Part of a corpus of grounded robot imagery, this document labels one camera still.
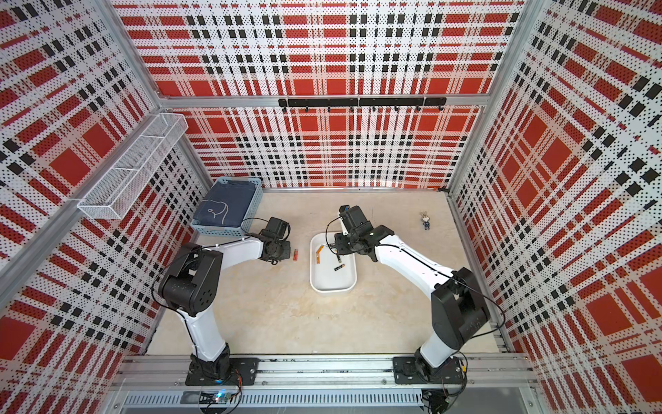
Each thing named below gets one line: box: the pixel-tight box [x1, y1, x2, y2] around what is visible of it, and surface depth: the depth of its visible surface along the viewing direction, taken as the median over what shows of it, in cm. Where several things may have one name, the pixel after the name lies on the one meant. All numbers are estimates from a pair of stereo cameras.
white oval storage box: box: [309, 232, 358, 295], surface depth 96 cm
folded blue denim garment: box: [193, 178, 257, 227], surface depth 106 cm
